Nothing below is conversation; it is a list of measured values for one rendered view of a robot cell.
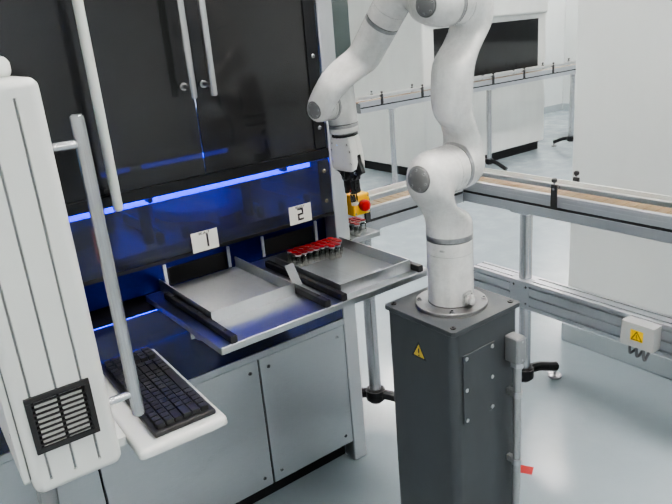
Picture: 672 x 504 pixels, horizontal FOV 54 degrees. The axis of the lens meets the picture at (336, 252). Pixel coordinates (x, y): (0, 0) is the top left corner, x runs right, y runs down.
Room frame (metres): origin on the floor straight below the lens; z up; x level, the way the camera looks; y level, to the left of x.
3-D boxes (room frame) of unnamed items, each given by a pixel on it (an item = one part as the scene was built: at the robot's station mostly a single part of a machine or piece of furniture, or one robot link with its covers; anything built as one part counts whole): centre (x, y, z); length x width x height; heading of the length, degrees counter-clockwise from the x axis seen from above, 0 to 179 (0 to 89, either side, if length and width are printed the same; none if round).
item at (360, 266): (1.89, -0.01, 0.90); 0.34 x 0.26 x 0.04; 36
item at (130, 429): (1.36, 0.51, 0.79); 0.45 x 0.28 x 0.03; 34
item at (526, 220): (2.48, -0.76, 0.46); 0.09 x 0.09 x 0.77; 36
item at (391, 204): (2.50, -0.23, 0.92); 0.69 x 0.16 x 0.16; 126
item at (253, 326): (1.82, 0.15, 0.87); 0.70 x 0.48 x 0.02; 126
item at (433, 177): (1.59, -0.27, 1.16); 0.19 x 0.12 x 0.24; 134
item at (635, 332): (2.02, -1.02, 0.50); 0.12 x 0.05 x 0.09; 36
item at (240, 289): (1.78, 0.33, 0.90); 0.34 x 0.26 x 0.04; 36
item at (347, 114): (1.86, -0.04, 1.39); 0.09 x 0.08 x 0.13; 139
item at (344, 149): (1.87, -0.06, 1.25); 0.10 x 0.08 x 0.11; 37
